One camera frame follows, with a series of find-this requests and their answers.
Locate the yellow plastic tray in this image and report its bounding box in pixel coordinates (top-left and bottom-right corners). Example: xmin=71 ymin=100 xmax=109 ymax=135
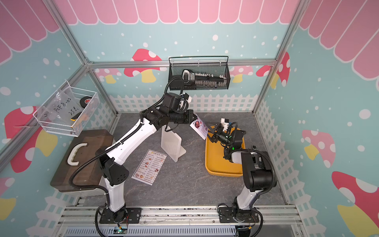
xmin=205 ymin=122 xmax=245 ymax=177

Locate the clear wall-mounted bin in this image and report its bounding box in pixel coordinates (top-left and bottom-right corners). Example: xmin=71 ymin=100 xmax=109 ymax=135
xmin=33 ymin=81 xmax=100 ymax=137

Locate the socket set in basket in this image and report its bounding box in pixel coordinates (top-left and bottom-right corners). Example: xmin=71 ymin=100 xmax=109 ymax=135
xmin=182 ymin=70 xmax=230 ymax=90

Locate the brown toolbox with white handle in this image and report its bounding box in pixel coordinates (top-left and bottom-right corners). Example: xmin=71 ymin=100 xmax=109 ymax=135
xmin=50 ymin=129 xmax=114 ymax=193

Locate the black wire mesh basket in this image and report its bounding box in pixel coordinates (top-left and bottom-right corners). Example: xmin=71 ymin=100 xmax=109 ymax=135
xmin=168 ymin=56 xmax=231 ymax=90

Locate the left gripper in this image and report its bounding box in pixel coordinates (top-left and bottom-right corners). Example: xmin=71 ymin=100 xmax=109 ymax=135
xmin=169 ymin=110 xmax=198 ymax=124

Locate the labelled plastic bag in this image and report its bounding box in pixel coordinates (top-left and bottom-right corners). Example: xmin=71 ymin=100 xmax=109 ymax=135
xmin=47 ymin=89 xmax=83 ymax=125

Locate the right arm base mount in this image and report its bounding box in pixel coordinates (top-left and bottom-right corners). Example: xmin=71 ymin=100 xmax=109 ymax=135
xmin=217 ymin=206 xmax=260 ymax=224

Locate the red special menu sheet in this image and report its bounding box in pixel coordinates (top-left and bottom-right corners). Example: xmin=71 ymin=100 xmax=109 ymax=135
xmin=190 ymin=117 xmax=208 ymax=140

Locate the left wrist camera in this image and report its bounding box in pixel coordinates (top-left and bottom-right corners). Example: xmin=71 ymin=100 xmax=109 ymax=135
xmin=181 ymin=93 xmax=192 ymax=104

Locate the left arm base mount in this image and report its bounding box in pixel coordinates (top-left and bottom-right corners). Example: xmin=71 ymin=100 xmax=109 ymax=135
xmin=100 ymin=207 xmax=142 ymax=224

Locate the small green clamp tool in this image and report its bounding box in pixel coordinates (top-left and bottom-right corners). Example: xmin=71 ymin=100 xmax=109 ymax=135
xmin=252 ymin=145 xmax=263 ymax=164

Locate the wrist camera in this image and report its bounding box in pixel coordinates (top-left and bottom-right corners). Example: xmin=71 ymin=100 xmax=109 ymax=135
xmin=221 ymin=118 xmax=230 ymax=130
xmin=181 ymin=93 xmax=192 ymax=104

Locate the white acrylic menu holder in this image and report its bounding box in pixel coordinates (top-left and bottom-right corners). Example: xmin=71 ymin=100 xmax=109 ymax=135
xmin=161 ymin=128 xmax=186 ymax=162

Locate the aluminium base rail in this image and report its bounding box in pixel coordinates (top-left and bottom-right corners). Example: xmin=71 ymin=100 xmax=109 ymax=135
xmin=58 ymin=205 xmax=303 ymax=227

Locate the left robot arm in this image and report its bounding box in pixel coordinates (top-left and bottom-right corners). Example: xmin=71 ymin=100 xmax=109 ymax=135
xmin=100 ymin=92 xmax=197 ymax=213

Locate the yellow-header old menu sheet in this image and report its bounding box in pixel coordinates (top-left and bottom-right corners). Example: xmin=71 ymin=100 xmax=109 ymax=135
xmin=131 ymin=150 xmax=167 ymax=186

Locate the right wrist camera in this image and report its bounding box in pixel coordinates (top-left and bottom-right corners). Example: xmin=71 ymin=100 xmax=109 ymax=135
xmin=221 ymin=118 xmax=230 ymax=130

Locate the yellow black utility knife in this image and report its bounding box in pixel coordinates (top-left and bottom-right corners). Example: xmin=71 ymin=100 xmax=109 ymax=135
xmin=71 ymin=112 xmax=82 ymax=121

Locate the black tape roll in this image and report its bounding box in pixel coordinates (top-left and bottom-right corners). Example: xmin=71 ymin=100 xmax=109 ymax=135
xmin=80 ymin=96 xmax=92 ymax=109

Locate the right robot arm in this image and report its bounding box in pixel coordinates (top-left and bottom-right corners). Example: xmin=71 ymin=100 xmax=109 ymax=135
xmin=208 ymin=122 xmax=277 ymax=218

